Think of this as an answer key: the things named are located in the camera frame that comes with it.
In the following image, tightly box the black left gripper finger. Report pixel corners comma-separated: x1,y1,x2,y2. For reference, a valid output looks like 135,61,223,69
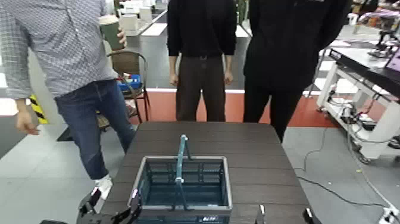
78,186,102,218
112,188,143,224

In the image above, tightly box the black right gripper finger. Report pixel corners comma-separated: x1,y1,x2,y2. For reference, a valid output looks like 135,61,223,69
255,204,267,224
302,207,316,224

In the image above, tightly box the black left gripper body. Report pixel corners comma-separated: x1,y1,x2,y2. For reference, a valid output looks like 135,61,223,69
76,213,126,224

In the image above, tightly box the green paper cup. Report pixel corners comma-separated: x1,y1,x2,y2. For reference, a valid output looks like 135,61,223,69
99,15,125,51

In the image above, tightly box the teal crate with grey rim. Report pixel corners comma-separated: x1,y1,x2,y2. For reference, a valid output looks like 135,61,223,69
128,155,233,224

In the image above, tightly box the right hand of patterned-shirt person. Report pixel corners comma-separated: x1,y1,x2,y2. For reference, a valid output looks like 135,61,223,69
15,109,40,136

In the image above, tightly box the left hand of patterned-shirt person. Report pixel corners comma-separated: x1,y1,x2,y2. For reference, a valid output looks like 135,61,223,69
117,28,128,48

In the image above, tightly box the black floor mat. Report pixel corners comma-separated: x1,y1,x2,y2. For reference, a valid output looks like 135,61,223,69
57,126,74,142

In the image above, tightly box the white power strip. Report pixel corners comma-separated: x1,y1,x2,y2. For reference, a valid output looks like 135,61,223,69
382,207,400,224

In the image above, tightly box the blue box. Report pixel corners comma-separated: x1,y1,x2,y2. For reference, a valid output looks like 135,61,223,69
117,74,142,92

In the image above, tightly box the white workbench table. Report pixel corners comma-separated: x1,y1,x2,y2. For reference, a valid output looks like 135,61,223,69
317,46,400,160

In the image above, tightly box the brown wicker chair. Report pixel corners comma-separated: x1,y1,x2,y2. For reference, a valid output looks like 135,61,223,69
107,50,151,125

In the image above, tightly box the person in patterned grey shirt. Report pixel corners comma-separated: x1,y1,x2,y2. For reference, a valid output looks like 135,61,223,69
0,0,137,201

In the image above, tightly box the person in black jacket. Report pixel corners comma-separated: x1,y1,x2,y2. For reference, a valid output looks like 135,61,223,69
243,0,352,143

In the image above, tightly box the laptop with purple screen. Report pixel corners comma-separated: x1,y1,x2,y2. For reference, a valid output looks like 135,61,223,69
386,46,400,74

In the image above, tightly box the white display counter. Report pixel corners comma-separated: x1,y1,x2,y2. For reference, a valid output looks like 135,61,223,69
120,0,168,37

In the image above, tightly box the black stand on workbench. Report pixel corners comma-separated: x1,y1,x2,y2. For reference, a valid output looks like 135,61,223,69
368,29,398,58

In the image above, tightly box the person in black sweater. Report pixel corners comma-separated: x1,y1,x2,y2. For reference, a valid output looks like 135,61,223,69
167,0,238,123

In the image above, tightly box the colourful display object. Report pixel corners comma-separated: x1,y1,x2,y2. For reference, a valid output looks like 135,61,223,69
357,7,400,30

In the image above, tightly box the black floor cable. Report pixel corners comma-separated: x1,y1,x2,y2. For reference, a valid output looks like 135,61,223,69
293,128,388,209

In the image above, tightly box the yellow black striped post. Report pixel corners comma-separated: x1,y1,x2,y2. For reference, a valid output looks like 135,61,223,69
29,94,49,125

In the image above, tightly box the tangle of cables on shelf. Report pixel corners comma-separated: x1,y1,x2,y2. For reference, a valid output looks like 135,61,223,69
328,91,379,132

